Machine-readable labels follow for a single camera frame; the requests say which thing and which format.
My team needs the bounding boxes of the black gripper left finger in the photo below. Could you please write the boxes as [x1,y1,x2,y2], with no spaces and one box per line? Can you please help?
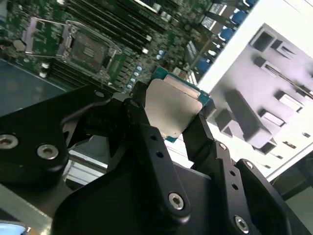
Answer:
[0,80,193,223]

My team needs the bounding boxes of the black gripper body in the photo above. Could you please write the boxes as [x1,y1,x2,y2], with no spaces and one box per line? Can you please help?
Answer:
[52,161,226,235]

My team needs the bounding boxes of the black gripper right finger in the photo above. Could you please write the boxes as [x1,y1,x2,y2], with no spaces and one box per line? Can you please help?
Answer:
[182,113,293,235]

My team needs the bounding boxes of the silver CPU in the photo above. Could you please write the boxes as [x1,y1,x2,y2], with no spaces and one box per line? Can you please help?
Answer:
[144,66,216,144]

